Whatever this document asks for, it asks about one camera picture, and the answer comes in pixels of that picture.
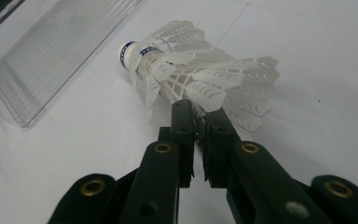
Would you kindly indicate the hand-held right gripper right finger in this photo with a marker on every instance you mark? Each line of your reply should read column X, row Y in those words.
column 219, row 149

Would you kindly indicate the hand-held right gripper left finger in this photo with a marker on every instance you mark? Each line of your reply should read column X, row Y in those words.
column 185, row 140

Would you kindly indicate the clear plastic tray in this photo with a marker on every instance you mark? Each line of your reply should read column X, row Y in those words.
column 52, row 53

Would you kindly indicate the white table cover board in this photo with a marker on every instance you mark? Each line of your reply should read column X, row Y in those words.
column 292, row 46

